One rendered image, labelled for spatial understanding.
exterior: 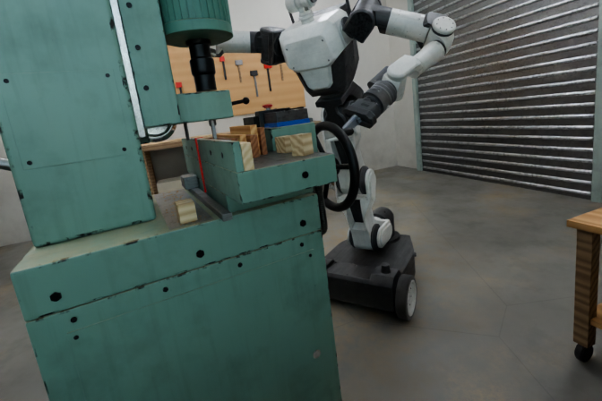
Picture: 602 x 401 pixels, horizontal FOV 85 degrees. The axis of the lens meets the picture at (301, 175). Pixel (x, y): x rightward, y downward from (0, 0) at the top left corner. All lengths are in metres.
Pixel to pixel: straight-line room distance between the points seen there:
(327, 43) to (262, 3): 3.31
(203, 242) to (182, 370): 0.26
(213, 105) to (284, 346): 0.61
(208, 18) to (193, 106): 0.20
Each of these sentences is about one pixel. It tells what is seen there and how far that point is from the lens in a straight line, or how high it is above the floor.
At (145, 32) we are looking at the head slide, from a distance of 0.84.
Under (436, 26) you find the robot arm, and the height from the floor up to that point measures 1.22.
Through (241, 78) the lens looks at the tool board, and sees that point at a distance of 4.29.
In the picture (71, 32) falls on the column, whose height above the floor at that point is 1.19.
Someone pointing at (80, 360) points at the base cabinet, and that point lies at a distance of 0.77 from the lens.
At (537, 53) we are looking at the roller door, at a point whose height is 1.23.
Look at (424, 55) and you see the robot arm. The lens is 1.24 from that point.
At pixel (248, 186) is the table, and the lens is 0.60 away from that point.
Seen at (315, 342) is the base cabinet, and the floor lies 0.43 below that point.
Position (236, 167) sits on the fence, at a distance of 0.59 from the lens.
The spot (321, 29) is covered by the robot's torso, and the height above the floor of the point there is 1.28.
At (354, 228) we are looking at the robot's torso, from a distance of 1.79.
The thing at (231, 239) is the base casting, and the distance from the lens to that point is 0.72.
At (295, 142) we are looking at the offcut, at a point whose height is 0.93.
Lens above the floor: 0.99
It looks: 11 degrees down
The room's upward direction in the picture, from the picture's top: 7 degrees counter-clockwise
